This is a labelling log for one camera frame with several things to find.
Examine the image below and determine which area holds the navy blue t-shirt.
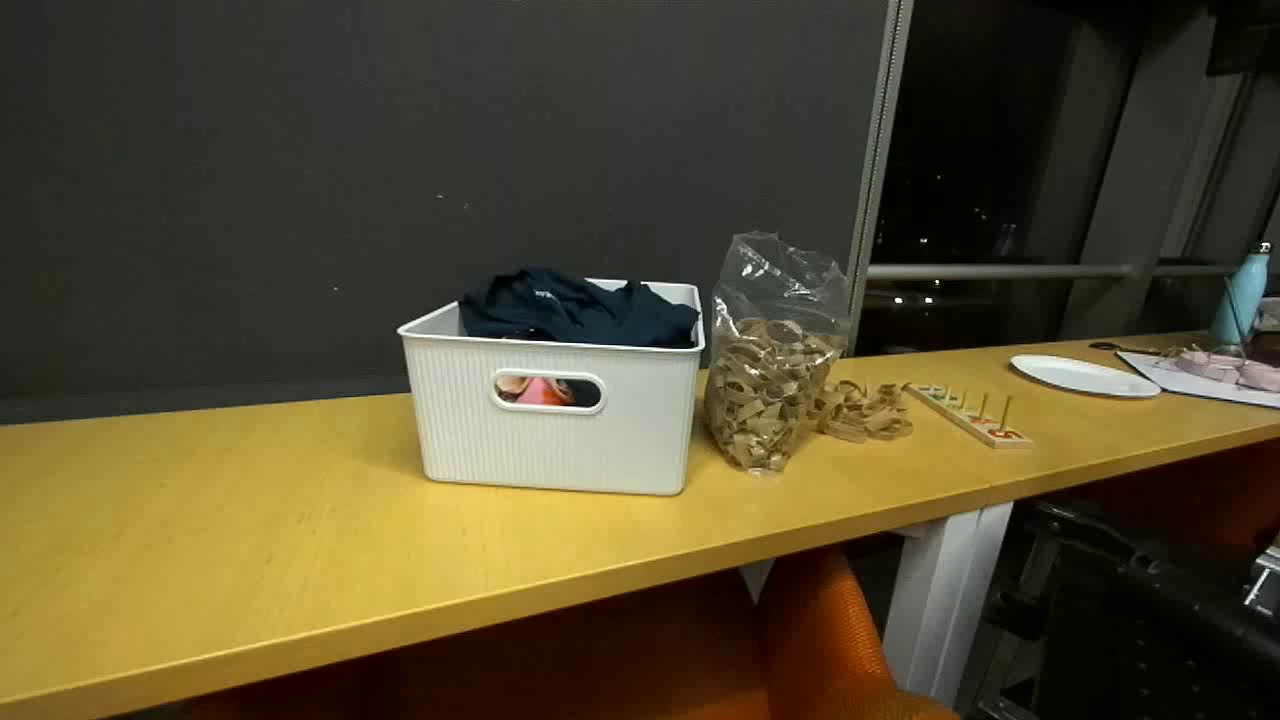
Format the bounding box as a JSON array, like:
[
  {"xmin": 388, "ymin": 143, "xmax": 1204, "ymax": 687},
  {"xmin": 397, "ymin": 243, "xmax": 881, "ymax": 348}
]
[{"xmin": 458, "ymin": 264, "xmax": 704, "ymax": 352}]

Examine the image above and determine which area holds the pink orange-striped t-shirt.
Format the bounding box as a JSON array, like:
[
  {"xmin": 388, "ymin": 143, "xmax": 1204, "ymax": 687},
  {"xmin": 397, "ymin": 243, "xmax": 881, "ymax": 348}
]
[{"xmin": 493, "ymin": 372, "xmax": 602, "ymax": 413}]

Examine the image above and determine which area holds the white plastic storage container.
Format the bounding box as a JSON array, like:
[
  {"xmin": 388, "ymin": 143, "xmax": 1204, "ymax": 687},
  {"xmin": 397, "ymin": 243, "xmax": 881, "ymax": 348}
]
[{"xmin": 397, "ymin": 275, "xmax": 707, "ymax": 502}]

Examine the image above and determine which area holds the orange chair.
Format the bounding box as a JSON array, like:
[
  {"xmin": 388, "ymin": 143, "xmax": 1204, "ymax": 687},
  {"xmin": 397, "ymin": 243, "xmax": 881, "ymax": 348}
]
[{"xmin": 755, "ymin": 545, "xmax": 964, "ymax": 720}]

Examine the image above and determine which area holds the black office chair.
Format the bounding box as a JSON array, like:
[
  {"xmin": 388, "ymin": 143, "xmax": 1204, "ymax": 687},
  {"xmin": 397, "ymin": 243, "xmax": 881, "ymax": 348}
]
[{"xmin": 1019, "ymin": 495, "xmax": 1280, "ymax": 720}]

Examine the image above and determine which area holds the clear bag of nuts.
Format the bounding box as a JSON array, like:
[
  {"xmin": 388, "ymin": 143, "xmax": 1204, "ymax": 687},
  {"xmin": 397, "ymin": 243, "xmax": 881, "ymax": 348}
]
[{"xmin": 700, "ymin": 228, "xmax": 855, "ymax": 476}]

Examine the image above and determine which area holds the loose rubber band pile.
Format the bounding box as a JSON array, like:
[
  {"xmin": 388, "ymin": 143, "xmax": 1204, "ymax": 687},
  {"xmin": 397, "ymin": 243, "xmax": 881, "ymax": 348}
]
[{"xmin": 813, "ymin": 378, "xmax": 921, "ymax": 448}]

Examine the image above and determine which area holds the white table leg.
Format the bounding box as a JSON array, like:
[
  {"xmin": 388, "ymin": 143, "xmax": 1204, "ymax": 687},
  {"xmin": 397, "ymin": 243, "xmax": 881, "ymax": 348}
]
[{"xmin": 881, "ymin": 502, "xmax": 1018, "ymax": 709}]

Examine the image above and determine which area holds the white plate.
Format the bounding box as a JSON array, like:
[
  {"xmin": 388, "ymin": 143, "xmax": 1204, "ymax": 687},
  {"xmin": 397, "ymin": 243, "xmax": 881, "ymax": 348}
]
[{"xmin": 1010, "ymin": 352, "xmax": 1164, "ymax": 403}]

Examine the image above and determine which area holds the white paper sheet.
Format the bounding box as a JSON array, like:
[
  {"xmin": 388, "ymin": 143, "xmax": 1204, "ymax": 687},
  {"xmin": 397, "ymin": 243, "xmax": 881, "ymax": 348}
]
[{"xmin": 1113, "ymin": 339, "xmax": 1280, "ymax": 413}]

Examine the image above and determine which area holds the teal water bottle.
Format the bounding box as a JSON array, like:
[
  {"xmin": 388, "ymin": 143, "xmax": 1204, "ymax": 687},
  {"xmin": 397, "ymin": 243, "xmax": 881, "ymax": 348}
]
[{"xmin": 1208, "ymin": 235, "xmax": 1277, "ymax": 358}]

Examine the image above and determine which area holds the grey metal window frame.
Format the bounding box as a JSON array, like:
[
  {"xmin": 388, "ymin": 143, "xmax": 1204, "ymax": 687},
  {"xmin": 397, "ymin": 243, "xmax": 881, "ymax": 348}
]
[{"xmin": 843, "ymin": 0, "xmax": 1237, "ymax": 352}]

